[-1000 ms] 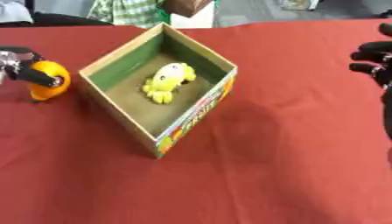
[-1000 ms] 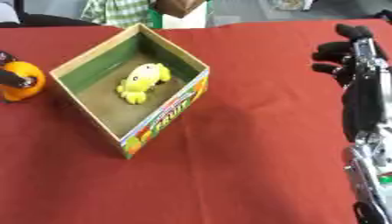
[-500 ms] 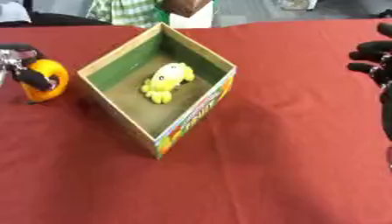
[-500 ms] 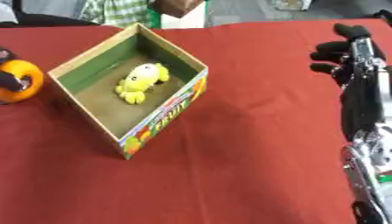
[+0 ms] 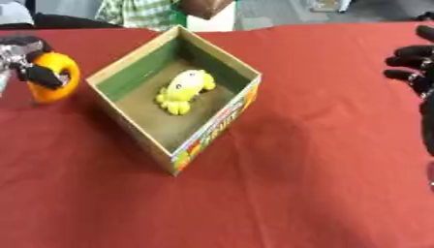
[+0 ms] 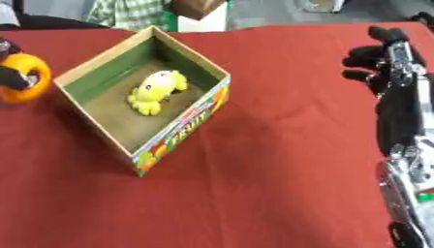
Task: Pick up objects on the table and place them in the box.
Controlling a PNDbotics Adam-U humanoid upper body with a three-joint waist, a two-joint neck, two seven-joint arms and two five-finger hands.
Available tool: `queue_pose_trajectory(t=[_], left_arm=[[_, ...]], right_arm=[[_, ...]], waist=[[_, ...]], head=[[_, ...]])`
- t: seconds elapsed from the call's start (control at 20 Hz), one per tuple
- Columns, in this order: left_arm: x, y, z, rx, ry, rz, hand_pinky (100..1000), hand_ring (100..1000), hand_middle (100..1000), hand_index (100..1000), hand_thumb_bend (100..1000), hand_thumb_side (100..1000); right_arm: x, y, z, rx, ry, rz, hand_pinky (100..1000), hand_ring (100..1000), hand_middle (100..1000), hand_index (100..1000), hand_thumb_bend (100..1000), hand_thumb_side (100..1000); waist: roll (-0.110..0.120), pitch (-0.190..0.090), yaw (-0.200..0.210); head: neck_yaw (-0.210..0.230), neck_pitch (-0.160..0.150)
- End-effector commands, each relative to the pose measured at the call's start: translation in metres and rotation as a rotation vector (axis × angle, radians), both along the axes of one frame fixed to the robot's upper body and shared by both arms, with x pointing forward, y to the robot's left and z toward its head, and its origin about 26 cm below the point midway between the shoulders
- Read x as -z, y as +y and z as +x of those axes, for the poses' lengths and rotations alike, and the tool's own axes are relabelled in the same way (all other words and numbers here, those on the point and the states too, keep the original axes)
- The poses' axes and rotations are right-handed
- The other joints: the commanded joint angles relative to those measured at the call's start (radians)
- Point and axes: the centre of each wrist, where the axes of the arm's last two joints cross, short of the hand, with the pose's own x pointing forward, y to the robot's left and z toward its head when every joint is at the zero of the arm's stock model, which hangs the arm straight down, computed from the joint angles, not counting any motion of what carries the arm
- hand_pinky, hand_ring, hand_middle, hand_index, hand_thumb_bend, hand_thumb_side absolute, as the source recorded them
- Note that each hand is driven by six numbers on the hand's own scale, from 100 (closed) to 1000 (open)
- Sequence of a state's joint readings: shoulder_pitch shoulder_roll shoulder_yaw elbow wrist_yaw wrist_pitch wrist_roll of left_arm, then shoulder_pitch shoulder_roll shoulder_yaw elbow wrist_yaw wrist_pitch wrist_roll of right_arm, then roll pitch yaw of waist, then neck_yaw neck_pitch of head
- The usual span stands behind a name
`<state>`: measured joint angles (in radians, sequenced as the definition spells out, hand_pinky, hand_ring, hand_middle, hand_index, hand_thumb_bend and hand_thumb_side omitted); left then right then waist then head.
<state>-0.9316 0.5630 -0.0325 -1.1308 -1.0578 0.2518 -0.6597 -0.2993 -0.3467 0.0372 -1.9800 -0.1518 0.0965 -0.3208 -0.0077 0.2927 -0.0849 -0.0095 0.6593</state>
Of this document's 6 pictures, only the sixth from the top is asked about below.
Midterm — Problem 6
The person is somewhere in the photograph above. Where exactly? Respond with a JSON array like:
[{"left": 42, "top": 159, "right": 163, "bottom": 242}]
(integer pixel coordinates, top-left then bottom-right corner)
[{"left": 0, "top": 0, "right": 173, "bottom": 32}]

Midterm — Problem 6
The orange toy fruit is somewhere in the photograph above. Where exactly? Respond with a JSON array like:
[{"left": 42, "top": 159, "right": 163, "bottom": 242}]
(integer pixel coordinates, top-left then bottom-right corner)
[{"left": 0, "top": 52, "right": 54, "bottom": 105}]

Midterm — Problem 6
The white board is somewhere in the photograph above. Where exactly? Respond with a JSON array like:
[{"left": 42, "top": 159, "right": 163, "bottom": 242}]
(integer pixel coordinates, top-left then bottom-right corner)
[{"left": 176, "top": 2, "right": 231, "bottom": 33}]

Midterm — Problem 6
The yellow soft toy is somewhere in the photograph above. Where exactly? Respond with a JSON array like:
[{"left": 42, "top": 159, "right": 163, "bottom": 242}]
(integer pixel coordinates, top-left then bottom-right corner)
[{"left": 125, "top": 69, "right": 190, "bottom": 117}]

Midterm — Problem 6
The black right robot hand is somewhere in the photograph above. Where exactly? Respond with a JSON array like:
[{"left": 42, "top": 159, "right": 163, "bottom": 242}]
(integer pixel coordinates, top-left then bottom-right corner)
[{"left": 340, "top": 12, "right": 434, "bottom": 158}]

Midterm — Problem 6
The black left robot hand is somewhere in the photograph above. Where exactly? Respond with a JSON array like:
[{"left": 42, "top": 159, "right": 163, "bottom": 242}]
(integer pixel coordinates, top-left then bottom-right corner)
[{"left": 0, "top": 37, "right": 41, "bottom": 92}]

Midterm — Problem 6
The cardboard box with green inside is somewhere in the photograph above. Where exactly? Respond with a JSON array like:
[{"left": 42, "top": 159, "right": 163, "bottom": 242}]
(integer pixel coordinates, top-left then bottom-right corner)
[{"left": 52, "top": 25, "right": 233, "bottom": 178}]

